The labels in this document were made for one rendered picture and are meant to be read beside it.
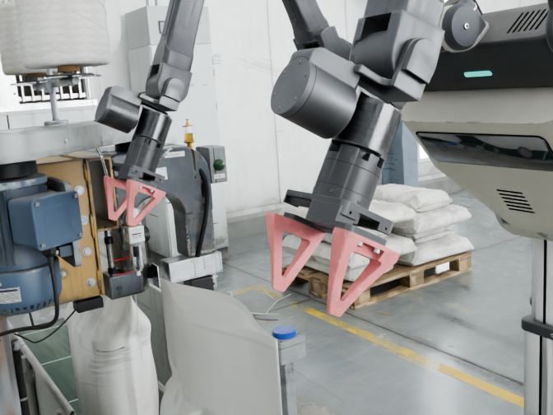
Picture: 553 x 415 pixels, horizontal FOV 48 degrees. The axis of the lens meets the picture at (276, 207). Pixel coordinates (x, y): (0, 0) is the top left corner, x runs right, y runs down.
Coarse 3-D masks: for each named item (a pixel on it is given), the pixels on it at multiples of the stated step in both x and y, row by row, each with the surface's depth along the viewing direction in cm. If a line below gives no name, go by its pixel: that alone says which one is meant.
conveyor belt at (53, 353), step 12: (60, 324) 311; (24, 336) 299; (36, 336) 298; (60, 336) 296; (36, 348) 283; (48, 348) 282; (60, 348) 281; (48, 360) 269; (60, 360) 268; (48, 372) 257; (60, 372) 256; (72, 372) 255; (60, 384) 246; (72, 384) 245; (72, 396) 235
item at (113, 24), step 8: (104, 0) 432; (112, 0) 436; (112, 8) 437; (112, 16) 438; (112, 24) 438; (120, 24) 449; (112, 32) 439; (120, 32) 449; (112, 40) 440; (112, 48) 443
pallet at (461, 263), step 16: (448, 256) 466; (464, 256) 470; (304, 272) 452; (320, 272) 451; (400, 272) 436; (416, 272) 440; (448, 272) 468; (464, 272) 472; (320, 288) 436; (368, 288) 414; (400, 288) 439; (416, 288) 442; (352, 304) 410; (368, 304) 416
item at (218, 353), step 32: (160, 288) 145; (192, 288) 137; (192, 320) 120; (224, 320) 132; (192, 352) 122; (224, 352) 115; (256, 352) 110; (192, 384) 124; (224, 384) 117; (256, 384) 111
